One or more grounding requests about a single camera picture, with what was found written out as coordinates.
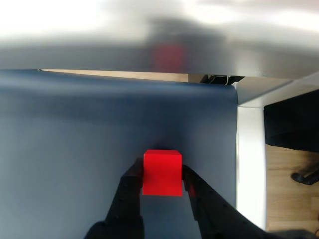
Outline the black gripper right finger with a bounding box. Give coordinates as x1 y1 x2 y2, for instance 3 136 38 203
182 165 319 239

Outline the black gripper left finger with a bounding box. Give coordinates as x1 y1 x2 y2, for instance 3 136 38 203
86 158 146 239

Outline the red cube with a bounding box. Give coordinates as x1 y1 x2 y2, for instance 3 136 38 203
142 149 183 197

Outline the dark grey mat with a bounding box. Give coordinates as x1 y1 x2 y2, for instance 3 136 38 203
0 69 238 239

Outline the black office chair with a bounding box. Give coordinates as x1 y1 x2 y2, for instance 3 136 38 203
263 89 319 186

